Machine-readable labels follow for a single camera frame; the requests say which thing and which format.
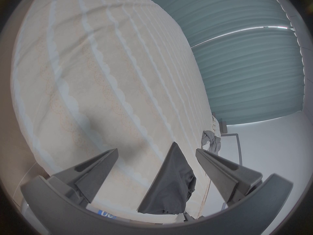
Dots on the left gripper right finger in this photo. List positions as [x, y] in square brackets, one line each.
[220, 177]

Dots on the white printed pillow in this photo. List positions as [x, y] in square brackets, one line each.
[215, 126]

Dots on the black T-shirt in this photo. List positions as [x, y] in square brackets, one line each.
[168, 185]

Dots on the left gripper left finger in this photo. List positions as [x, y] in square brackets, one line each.
[88, 179]

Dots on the bed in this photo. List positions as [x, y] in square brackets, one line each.
[110, 82]

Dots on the blue-green curtain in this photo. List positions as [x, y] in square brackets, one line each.
[220, 13]
[256, 77]

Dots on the grey bedside table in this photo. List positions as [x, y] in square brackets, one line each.
[223, 126]

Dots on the pile of clothes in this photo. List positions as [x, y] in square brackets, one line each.
[212, 142]

